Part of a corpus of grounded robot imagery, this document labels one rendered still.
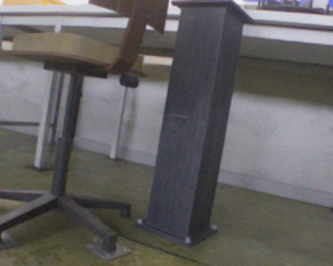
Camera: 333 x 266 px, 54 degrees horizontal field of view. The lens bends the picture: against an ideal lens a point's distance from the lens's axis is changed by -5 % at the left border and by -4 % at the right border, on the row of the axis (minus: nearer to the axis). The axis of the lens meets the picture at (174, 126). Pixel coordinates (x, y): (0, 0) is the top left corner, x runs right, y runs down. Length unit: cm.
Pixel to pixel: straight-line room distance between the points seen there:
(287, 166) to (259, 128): 31
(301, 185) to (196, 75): 137
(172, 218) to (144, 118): 149
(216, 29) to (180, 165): 49
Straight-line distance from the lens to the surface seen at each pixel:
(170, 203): 124
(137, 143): 266
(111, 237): 106
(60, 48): 100
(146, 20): 106
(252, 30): 151
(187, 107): 119
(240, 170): 239
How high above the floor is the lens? 46
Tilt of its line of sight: 3 degrees down
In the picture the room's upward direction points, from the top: 9 degrees clockwise
